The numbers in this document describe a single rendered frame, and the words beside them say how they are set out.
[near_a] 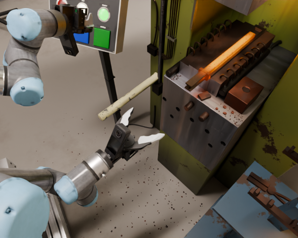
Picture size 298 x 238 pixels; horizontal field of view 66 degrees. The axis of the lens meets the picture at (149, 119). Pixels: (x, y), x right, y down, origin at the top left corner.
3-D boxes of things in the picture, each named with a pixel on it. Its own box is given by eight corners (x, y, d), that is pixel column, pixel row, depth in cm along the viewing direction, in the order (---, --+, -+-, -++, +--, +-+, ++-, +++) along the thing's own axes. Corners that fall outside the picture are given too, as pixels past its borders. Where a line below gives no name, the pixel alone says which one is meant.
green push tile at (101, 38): (108, 49, 99) (110, 30, 96) (93, 45, 101) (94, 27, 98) (110, 48, 101) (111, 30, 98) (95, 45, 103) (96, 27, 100)
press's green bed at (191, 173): (196, 195, 161) (211, 171, 122) (157, 160, 176) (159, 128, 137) (240, 145, 183) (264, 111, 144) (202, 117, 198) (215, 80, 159)
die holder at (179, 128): (211, 171, 122) (238, 127, 85) (159, 128, 137) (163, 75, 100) (265, 111, 144) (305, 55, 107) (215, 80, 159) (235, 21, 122)
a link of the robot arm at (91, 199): (74, 180, 83) (65, 168, 74) (103, 189, 81) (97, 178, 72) (64, 201, 79) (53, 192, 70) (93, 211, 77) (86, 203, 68)
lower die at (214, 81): (215, 97, 93) (221, 82, 86) (178, 72, 101) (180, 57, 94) (267, 49, 109) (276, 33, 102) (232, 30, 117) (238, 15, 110)
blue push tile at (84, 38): (87, 44, 101) (89, 26, 98) (72, 40, 103) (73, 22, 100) (90, 43, 103) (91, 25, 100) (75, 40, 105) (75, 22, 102)
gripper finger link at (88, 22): (100, 13, 86) (87, 13, 78) (99, 29, 89) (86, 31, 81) (92, 12, 87) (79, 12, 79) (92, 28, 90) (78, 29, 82)
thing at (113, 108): (103, 123, 124) (102, 118, 120) (98, 117, 126) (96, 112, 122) (160, 81, 141) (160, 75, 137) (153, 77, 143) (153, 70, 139)
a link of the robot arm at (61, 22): (58, 39, 67) (35, 33, 69) (67, 38, 71) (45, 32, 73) (58, 12, 64) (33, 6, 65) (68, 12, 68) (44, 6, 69)
